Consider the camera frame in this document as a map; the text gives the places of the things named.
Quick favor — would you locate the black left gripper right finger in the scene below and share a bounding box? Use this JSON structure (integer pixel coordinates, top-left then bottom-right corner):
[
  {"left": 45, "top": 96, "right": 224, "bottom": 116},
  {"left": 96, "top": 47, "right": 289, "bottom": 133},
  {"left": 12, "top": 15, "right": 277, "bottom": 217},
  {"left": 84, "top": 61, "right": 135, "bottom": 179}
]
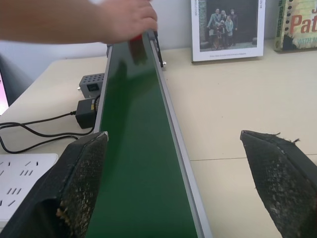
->
[{"left": 240, "top": 129, "right": 317, "bottom": 238}]

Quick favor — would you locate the grey perforated control box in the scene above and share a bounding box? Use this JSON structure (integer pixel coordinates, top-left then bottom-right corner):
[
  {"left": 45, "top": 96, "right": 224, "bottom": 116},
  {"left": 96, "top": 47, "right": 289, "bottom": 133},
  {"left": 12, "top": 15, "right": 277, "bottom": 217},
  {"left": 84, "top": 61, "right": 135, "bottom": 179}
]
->
[{"left": 76, "top": 73, "right": 106, "bottom": 98}]

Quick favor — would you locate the person's bare hand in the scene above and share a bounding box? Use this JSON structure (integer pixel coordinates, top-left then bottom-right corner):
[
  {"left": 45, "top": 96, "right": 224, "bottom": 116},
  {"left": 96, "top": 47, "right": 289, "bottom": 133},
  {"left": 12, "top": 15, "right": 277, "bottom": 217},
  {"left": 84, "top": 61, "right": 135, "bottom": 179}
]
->
[{"left": 98, "top": 0, "right": 159, "bottom": 44}]

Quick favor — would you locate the green paperback book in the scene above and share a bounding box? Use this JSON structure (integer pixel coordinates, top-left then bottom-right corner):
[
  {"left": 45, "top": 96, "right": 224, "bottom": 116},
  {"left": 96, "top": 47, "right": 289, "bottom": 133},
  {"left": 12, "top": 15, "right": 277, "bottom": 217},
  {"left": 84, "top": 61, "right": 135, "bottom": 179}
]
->
[{"left": 273, "top": 0, "right": 317, "bottom": 52}]

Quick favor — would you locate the white power strip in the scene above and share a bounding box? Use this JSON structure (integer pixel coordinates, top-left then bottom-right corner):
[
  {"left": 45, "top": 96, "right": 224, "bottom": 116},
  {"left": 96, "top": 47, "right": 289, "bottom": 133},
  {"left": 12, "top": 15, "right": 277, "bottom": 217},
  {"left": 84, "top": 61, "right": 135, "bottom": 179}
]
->
[{"left": 0, "top": 153, "right": 59, "bottom": 229}]

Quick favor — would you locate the black power cable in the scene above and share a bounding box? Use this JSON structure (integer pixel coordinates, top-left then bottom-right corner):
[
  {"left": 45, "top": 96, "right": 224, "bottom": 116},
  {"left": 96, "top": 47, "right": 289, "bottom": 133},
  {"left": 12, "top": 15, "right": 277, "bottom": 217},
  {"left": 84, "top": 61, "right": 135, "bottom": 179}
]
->
[{"left": 0, "top": 111, "right": 86, "bottom": 154}]

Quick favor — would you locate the black power adapter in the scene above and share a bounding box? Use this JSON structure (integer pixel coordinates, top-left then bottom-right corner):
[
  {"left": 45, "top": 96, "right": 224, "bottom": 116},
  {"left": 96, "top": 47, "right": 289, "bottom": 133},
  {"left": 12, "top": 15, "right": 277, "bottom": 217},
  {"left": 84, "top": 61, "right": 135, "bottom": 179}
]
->
[{"left": 75, "top": 97, "right": 101, "bottom": 129}]

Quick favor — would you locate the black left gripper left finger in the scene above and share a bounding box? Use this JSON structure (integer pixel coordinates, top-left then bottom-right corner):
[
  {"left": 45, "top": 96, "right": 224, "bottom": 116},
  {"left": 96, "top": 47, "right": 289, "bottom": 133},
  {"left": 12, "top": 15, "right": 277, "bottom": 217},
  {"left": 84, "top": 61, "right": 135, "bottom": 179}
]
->
[{"left": 0, "top": 131, "right": 109, "bottom": 238}]

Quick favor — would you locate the green conveyor belt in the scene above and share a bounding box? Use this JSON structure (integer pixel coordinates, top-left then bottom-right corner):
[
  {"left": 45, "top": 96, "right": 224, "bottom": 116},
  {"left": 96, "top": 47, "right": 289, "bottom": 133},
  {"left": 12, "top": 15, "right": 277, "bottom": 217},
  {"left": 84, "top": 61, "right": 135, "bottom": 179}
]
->
[{"left": 85, "top": 29, "right": 213, "bottom": 238}]

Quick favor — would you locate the white framed family photo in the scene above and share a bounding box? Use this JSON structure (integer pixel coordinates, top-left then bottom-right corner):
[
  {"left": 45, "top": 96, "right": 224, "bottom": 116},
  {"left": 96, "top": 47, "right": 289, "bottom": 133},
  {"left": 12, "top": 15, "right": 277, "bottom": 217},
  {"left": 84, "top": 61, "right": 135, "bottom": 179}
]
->
[{"left": 191, "top": 0, "right": 266, "bottom": 62}]

